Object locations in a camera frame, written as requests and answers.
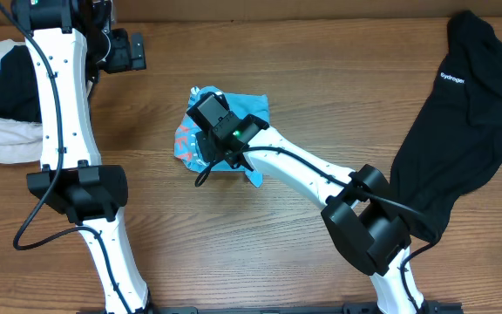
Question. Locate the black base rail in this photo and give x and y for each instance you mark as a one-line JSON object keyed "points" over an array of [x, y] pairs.
{"points": [[432, 307]]}

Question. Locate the light blue t-shirt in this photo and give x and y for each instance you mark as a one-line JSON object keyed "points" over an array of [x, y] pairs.
{"points": [[185, 137]]}

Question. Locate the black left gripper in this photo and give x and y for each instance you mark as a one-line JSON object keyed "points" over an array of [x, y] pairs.
{"points": [[137, 51]]}

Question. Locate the black unfolded garment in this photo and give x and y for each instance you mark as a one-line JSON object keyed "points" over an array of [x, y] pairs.
{"points": [[455, 143]]}

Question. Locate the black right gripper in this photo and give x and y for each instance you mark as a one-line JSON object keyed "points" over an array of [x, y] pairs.
{"points": [[215, 153]]}

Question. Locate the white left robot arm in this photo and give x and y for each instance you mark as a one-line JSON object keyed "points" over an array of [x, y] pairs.
{"points": [[70, 44]]}

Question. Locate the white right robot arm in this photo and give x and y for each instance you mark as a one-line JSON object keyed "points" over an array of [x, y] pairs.
{"points": [[367, 225]]}

